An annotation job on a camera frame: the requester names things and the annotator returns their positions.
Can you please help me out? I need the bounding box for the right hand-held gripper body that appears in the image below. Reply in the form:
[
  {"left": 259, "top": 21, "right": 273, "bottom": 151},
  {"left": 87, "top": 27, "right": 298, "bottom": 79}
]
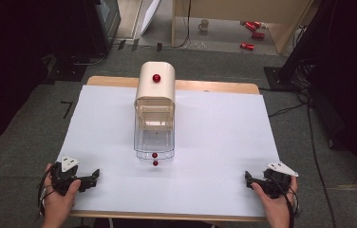
[{"left": 263, "top": 161, "right": 299, "bottom": 200}]

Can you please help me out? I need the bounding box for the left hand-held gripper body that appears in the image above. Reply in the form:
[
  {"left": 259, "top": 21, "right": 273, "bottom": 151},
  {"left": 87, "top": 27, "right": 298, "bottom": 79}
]
[{"left": 51, "top": 156, "right": 82, "bottom": 197}]

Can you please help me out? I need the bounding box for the person's right hand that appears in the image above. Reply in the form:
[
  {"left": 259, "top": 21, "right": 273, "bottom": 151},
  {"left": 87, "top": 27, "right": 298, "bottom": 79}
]
[{"left": 251, "top": 176, "right": 300, "bottom": 222}]

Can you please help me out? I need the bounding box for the person's left hand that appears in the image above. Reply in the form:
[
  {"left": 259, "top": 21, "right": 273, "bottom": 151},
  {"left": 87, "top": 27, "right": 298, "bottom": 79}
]
[{"left": 42, "top": 162, "right": 82, "bottom": 220}]

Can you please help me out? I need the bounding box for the white table sheet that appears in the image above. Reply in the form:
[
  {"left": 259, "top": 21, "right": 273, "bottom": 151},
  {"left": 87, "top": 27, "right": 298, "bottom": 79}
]
[{"left": 56, "top": 85, "right": 281, "bottom": 219}]

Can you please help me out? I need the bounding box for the clear drawer with red knob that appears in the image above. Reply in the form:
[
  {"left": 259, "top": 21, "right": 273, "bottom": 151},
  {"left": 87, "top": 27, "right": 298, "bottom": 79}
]
[
  {"left": 136, "top": 148, "right": 175, "bottom": 167},
  {"left": 133, "top": 122, "right": 176, "bottom": 154}
]

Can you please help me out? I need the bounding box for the black stand base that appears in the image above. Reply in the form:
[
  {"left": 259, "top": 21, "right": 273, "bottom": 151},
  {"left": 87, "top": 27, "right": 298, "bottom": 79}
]
[{"left": 263, "top": 66, "right": 296, "bottom": 93}]

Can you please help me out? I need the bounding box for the wooden table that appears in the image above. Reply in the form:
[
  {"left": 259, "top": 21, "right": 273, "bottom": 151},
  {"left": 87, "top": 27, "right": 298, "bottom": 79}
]
[{"left": 69, "top": 75, "right": 268, "bottom": 222}]

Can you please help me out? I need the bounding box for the cream drawer cabinet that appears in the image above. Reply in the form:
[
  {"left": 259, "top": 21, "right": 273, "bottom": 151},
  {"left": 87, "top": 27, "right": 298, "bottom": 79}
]
[{"left": 133, "top": 61, "right": 177, "bottom": 134}]

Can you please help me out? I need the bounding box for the dark curtain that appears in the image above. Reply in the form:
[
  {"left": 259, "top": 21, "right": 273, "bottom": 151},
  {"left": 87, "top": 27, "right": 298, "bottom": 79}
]
[{"left": 0, "top": 0, "right": 87, "bottom": 151}]

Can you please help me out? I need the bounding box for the black monitor cabinet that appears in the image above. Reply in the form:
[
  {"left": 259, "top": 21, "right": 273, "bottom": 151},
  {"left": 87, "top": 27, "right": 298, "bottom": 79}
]
[{"left": 81, "top": 0, "right": 122, "bottom": 58}]

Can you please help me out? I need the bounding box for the grey mug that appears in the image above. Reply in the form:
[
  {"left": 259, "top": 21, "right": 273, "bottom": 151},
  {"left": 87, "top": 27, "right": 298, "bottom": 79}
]
[{"left": 197, "top": 18, "right": 210, "bottom": 32}]

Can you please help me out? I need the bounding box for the white board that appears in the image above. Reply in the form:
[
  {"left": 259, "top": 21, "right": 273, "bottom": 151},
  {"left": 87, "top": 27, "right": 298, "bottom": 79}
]
[{"left": 140, "top": 0, "right": 162, "bottom": 36}]

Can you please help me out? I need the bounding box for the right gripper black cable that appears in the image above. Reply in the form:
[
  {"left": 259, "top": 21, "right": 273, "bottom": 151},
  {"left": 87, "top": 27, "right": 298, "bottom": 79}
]
[{"left": 271, "top": 178, "right": 301, "bottom": 228}]

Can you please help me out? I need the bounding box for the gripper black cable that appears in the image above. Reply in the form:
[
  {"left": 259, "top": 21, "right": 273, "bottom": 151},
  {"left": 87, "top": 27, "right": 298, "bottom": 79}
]
[
  {"left": 271, "top": 178, "right": 301, "bottom": 228},
  {"left": 36, "top": 165, "right": 56, "bottom": 217}
]

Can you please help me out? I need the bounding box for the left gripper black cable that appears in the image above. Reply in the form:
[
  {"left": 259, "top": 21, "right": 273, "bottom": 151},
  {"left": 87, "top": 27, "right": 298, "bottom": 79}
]
[{"left": 36, "top": 165, "right": 56, "bottom": 217}]

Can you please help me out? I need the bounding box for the black floor cable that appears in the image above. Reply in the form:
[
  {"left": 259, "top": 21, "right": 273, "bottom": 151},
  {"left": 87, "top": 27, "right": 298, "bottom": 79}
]
[{"left": 267, "top": 88, "right": 339, "bottom": 228}]

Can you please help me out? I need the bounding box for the black hanging cable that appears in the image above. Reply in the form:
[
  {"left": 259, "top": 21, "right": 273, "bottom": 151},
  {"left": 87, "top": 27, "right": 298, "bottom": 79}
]
[{"left": 161, "top": 0, "right": 193, "bottom": 49}]

